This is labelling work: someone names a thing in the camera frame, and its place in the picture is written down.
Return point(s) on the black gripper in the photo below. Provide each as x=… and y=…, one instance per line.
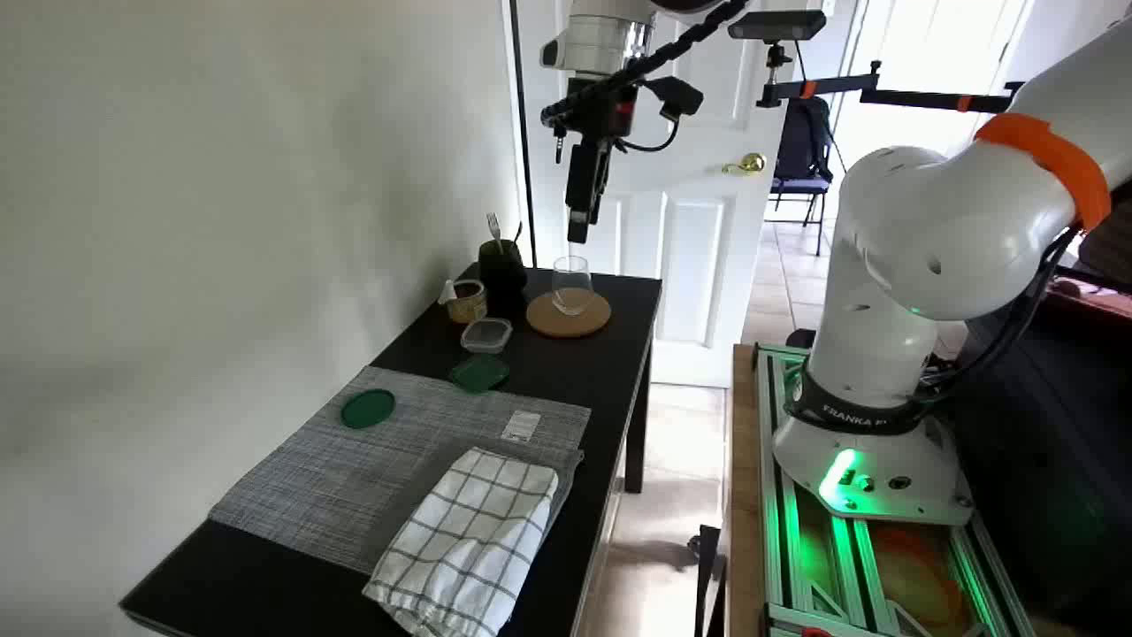
x=601, y=110

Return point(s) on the green round lid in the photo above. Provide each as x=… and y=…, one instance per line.
x=369, y=407

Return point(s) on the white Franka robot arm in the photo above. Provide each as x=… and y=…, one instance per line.
x=941, y=234

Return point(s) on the round cork coaster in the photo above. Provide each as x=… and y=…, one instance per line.
x=568, y=320

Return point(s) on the green square lid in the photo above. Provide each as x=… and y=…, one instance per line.
x=477, y=372

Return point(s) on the white mat label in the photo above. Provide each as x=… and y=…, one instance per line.
x=522, y=427

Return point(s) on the grey checked table mat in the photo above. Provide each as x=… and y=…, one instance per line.
x=339, y=473

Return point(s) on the clear glass cup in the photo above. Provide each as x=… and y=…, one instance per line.
x=570, y=283

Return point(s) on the white spoon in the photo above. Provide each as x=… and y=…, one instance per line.
x=496, y=227

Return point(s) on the dark mug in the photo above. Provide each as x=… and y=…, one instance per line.
x=503, y=282

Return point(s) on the white panel door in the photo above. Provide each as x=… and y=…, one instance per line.
x=695, y=258

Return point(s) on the brass doorknob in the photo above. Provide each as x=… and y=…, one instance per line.
x=748, y=165

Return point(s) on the black table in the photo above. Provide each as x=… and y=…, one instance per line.
x=577, y=366

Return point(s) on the blue folding chair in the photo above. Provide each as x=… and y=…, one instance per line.
x=804, y=145

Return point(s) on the wooden platform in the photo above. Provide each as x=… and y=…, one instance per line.
x=745, y=496

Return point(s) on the white checked dish towel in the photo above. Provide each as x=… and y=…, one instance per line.
x=464, y=541

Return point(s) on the black floor stand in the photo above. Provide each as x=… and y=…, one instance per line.
x=708, y=576

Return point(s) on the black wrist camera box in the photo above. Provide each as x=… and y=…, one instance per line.
x=675, y=96

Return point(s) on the black camera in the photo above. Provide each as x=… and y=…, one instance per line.
x=779, y=23

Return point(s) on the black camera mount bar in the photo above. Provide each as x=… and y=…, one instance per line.
x=906, y=96

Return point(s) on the aluminium base frame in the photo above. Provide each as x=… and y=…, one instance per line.
x=825, y=566

